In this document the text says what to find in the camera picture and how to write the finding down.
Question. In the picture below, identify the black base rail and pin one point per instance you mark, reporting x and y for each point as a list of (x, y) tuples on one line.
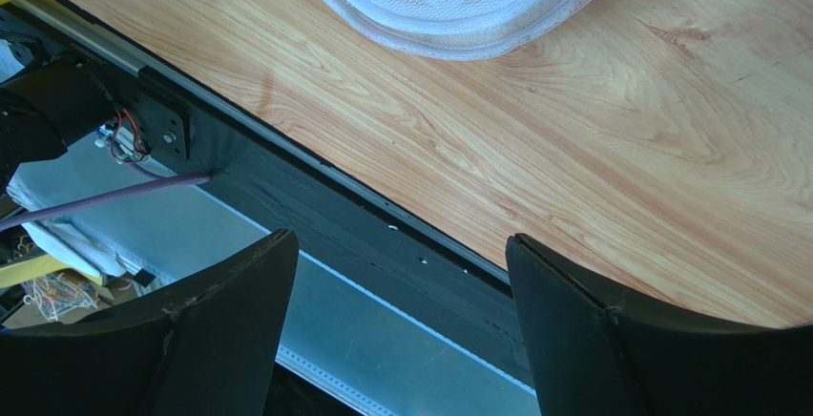
[(269, 180)]

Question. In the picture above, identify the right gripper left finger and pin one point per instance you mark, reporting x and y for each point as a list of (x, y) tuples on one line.
[(204, 345)]

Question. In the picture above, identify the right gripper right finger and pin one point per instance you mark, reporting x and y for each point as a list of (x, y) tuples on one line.
[(599, 347)]

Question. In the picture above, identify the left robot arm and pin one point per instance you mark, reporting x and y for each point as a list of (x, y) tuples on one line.
[(54, 101)]

